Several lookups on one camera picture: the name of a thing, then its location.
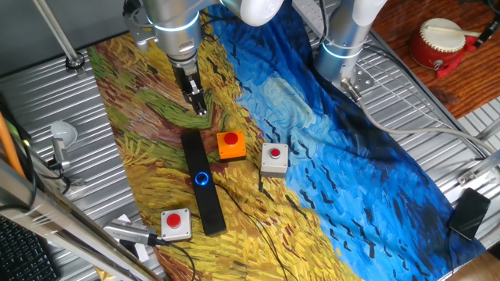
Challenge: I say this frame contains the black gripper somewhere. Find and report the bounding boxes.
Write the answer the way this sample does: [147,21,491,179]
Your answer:
[172,58,209,117]

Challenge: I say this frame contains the black speaker bar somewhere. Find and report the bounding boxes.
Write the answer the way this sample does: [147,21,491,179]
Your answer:
[180,130,228,237]

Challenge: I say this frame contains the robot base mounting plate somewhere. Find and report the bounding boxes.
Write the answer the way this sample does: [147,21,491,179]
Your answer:
[338,64,375,94]

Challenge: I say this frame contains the orange box red button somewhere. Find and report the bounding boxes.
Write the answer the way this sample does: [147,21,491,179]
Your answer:
[216,130,248,162]

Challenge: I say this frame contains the grey box small button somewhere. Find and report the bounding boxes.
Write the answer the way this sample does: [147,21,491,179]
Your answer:
[259,142,290,179]

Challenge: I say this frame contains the grey box large red button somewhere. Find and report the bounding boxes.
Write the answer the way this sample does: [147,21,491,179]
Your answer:
[160,208,193,243]

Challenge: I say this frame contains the white desk lamp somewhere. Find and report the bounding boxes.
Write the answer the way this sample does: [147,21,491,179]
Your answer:
[49,120,79,171]

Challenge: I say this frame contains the metal pole with base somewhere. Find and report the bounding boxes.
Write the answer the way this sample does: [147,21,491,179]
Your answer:
[33,0,86,75]

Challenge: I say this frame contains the white paper card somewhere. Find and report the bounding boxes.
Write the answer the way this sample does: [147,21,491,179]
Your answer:
[116,213,152,263]

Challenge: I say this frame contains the painted wheatfield print cloth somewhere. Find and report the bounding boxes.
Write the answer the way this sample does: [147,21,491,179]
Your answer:
[86,0,488,281]

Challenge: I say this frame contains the orange tube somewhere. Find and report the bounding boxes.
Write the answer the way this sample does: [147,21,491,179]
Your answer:
[0,112,27,179]

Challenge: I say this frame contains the black keyboard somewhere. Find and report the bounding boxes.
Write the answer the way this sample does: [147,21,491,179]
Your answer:
[0,215,59,281]

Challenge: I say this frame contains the red toy drum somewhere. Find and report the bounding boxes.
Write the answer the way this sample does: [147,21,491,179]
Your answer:
[409,17,478,79]

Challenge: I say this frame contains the cream drumstick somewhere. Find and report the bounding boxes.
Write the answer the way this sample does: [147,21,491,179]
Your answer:
[424,24,482,38]

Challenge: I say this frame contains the black box device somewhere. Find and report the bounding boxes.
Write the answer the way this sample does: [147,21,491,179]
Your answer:
[448,187,492,242]

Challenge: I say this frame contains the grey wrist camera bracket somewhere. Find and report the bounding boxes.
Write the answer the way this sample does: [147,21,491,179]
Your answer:
[123,0,152,52]

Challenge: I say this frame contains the thin black speaker cable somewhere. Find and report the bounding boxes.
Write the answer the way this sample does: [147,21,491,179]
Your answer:
[212,182,292,281]

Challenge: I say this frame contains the silver camera bar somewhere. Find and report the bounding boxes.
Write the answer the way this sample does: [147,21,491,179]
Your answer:
[102,219,158,247]

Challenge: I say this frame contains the black camera cable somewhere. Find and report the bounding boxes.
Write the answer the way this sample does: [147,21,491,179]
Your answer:
[155,238,196,281]

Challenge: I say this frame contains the metal frame bar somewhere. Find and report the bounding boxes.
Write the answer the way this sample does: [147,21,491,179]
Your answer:
[0,158,163,281]

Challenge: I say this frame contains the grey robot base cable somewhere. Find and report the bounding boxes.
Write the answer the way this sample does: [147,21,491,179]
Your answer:
[340,77,497,155]

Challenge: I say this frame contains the aluminium corner bracket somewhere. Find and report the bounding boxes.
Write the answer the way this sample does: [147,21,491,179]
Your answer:
[455,150,500,187]

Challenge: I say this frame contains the black handle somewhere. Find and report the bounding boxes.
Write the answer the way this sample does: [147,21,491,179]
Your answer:
[473,17,500,50]

